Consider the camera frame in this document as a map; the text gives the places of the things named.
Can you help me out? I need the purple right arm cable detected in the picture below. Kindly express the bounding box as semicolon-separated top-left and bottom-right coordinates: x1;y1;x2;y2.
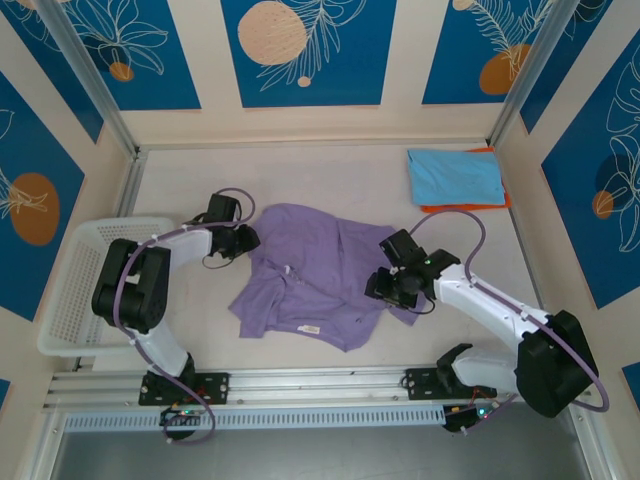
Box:
409;209;612;436

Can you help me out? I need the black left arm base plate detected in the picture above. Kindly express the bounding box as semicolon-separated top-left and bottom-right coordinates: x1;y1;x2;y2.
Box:
138;370;231;407

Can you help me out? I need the aluminium frame post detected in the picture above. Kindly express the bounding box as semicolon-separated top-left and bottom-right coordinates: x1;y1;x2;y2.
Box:
35;0;142;160
487;0;569;147

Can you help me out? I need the white perforated plastic basket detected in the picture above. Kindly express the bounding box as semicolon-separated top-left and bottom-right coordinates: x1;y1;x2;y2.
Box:
37;216;176;357

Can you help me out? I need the aluminium lower frame strut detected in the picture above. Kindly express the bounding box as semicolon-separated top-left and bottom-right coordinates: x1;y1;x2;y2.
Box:
19;409;69;480
569;402;616;480

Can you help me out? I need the purple t-shirt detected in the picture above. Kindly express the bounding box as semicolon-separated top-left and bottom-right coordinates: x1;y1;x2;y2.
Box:
228;202;429;354

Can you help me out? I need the aluminium mounting rail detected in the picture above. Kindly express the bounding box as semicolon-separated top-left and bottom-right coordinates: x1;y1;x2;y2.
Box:
42;365;526;412

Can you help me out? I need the light blue folded t-shirt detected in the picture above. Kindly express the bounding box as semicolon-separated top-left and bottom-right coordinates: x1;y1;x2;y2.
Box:
405;148;505;207

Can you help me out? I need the white slotted cable duct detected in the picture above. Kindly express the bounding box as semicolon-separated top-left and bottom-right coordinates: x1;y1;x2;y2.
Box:
63;405;446;431

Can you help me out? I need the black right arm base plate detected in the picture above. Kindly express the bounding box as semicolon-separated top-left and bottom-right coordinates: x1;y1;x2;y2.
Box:
404;367;454;401

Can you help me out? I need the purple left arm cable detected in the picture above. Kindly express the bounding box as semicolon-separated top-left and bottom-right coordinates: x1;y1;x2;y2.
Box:
113;187;257;446

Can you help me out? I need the orange folded t-shirt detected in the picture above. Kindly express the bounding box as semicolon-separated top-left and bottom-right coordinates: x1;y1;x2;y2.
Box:
419;145;512;215

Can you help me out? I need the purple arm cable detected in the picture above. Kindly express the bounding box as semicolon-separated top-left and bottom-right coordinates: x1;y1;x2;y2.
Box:
409;209;612;436
113;187;257;446

